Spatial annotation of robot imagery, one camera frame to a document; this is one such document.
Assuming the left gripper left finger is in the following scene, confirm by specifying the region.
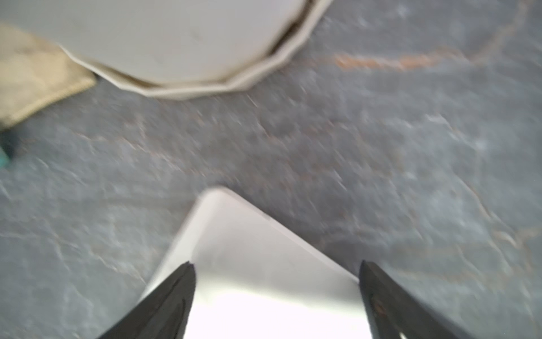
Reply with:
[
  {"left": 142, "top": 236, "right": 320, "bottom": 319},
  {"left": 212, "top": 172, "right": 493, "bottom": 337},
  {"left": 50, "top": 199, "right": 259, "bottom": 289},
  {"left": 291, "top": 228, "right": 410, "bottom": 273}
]
[{"left": 101, "top": 261, "right": 196, "bottom": 339}]

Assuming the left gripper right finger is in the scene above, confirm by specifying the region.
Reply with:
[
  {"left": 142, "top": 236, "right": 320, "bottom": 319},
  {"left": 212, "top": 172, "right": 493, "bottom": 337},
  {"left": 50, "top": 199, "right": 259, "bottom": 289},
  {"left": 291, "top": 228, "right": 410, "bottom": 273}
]
[{"left": 359, "top": 261, "right": 472, "bottom": 339}]

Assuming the silver laptop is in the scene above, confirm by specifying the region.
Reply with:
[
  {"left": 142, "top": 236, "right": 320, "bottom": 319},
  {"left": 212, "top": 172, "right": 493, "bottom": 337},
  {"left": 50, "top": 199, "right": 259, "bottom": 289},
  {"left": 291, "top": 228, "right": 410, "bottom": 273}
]
[{"left": 145, "top": 186, "right": 371, "bottom": 338}]

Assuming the beige work glove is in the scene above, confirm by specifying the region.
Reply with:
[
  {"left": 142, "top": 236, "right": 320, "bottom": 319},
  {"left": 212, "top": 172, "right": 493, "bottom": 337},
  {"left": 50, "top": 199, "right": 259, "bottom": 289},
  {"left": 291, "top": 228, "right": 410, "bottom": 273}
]
[{"left": 1, "top": 23, "right": 97, "bottom": 130}]

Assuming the potted green plant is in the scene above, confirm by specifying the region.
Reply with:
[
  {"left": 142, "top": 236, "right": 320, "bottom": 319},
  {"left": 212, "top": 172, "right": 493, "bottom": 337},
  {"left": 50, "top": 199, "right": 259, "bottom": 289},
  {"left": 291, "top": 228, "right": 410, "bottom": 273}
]
[{"left": 0, "top": 0, "right": 335, "bottom": 101}]

